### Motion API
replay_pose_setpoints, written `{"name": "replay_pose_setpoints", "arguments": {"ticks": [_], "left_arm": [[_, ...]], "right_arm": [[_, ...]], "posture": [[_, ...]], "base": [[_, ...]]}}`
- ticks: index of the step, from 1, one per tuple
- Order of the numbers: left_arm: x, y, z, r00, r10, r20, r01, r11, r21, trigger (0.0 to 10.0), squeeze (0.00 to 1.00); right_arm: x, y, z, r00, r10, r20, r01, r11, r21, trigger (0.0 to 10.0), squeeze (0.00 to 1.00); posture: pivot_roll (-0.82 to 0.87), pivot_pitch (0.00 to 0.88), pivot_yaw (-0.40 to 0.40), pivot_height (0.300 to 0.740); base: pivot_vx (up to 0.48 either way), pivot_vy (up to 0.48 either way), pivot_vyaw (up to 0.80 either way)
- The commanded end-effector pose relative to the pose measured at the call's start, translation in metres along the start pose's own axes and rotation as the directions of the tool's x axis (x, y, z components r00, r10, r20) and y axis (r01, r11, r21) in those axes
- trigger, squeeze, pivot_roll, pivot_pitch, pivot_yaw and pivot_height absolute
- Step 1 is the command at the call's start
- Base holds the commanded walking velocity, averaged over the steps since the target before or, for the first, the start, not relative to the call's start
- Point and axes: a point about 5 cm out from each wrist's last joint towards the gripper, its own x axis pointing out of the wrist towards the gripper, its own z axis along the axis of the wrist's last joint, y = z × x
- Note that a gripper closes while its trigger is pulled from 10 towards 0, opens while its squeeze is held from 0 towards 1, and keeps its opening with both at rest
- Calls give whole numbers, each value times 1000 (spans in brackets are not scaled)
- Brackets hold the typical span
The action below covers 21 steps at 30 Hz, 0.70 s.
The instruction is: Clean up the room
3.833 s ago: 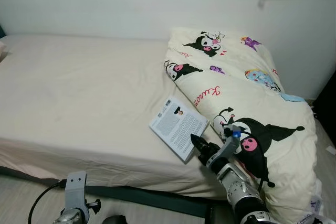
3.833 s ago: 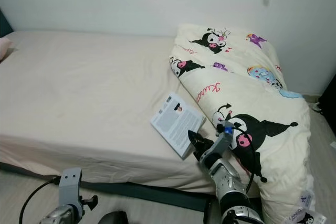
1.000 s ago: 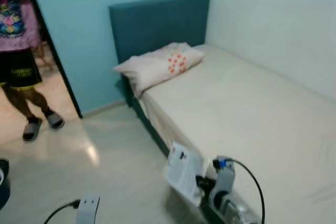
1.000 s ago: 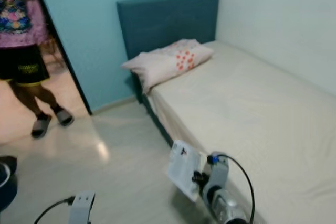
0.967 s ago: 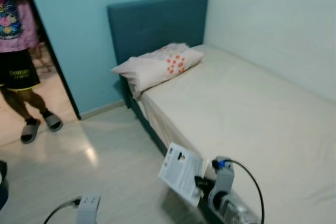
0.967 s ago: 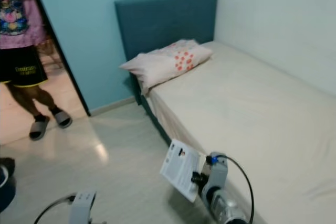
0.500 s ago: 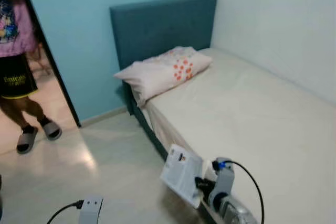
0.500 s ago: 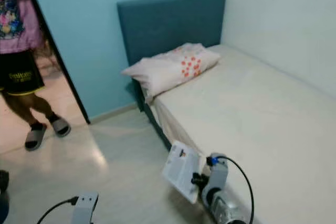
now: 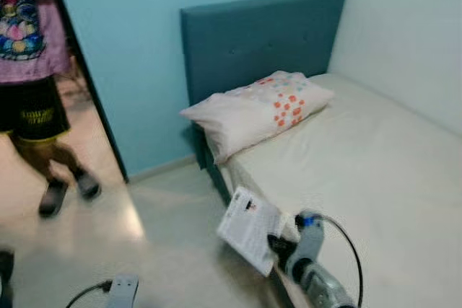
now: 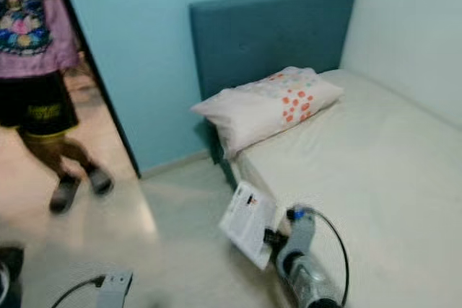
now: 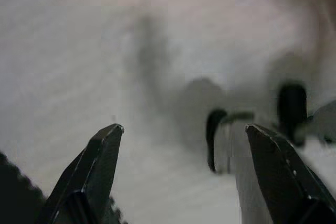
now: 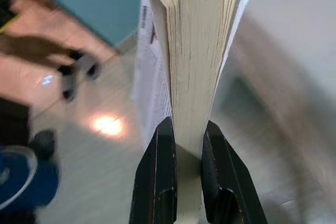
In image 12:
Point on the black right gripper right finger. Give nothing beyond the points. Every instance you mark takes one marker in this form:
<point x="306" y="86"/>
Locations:
<point x="225" y="182"/>

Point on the white paperback book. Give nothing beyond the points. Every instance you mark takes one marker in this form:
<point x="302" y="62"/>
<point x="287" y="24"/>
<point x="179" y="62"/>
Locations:
<point x="194" y="51"/>

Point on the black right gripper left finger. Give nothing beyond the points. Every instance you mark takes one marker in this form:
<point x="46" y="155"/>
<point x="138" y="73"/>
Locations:
<point x="157" y="176"/>

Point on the blue waste bin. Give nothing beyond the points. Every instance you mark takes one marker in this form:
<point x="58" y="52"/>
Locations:
<point x="39" y="182"/>

